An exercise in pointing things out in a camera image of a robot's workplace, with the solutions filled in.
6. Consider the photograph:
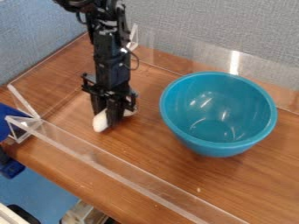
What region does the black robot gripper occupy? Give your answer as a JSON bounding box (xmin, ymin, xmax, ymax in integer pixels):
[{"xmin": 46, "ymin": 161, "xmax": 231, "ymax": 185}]
[{"xmin": 82, "ymin": 52, "xmax": 137, "ymax": 127}]

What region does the white brown-capped toy mushroom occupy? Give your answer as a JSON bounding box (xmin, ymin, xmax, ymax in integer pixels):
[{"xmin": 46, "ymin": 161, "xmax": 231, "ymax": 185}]
[{"xmin": 92, "ymin": 109, "xmax": 138, "ymax": 132}]

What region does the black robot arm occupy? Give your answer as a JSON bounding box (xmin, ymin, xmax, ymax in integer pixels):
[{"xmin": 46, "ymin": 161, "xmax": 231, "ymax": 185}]
[{"xmin": 52, "ymin": 0, "xmax": 137, "ymax": 132}]

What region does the blue plastic bowl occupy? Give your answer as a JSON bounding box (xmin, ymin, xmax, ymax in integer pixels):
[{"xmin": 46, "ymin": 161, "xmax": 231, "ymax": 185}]
[{"xmin": 159, "ymin": 71, "xmax": 278, "ymax": 158}]

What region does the blue clamp at table edge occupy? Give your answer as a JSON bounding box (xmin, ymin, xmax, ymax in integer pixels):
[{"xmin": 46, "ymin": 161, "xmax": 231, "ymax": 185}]
[{"xmin": 0, "ymin": 102, "xmax": 27, "ymax": 179}]

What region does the black white object bottom-left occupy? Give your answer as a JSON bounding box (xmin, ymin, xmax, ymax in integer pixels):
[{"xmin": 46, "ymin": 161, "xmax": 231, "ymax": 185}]
[{"xmin": 0, "ymin": 203, "xmax": 42, "ymax": 224}]

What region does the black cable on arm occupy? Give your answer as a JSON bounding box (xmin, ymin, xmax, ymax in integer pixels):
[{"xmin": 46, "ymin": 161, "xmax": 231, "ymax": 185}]
[{"xmin": 122, "ymin": 46, "xmax": 141, "ymax": 72}]

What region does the clear acrylic barrier wall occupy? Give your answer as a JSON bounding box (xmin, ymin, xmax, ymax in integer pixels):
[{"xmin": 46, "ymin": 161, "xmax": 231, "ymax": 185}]
[{"xmin": 0, "ymin": 26, "xmax": 299, "ymax": 224}]

